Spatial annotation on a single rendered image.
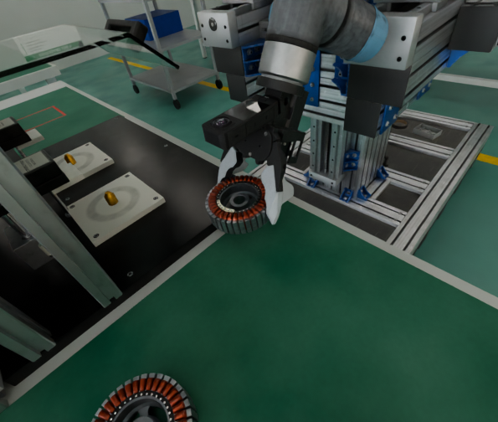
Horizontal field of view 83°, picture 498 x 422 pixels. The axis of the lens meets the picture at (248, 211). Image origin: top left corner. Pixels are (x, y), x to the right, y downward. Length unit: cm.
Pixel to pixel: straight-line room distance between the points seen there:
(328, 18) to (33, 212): 42
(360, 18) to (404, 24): 19
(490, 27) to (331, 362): 78
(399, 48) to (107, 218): 64
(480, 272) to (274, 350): 125
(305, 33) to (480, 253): 137
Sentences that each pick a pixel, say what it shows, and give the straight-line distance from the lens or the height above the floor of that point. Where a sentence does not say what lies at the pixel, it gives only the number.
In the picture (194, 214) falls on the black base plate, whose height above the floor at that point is 77.
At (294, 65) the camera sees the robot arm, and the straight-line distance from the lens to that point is 42.
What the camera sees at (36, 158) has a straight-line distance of 57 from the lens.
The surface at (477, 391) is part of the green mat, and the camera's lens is 43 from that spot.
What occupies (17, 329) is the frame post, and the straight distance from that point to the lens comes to 45.
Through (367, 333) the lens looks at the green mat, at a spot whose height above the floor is 75.
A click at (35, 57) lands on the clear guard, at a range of 42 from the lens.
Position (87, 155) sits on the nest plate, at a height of 78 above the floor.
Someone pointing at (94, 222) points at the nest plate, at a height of 78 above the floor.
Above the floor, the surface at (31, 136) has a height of 88.
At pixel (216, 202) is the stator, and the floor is 83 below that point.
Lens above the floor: 113
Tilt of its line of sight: 43 degrees down
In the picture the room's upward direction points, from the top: 10 degrees counter-clockwise
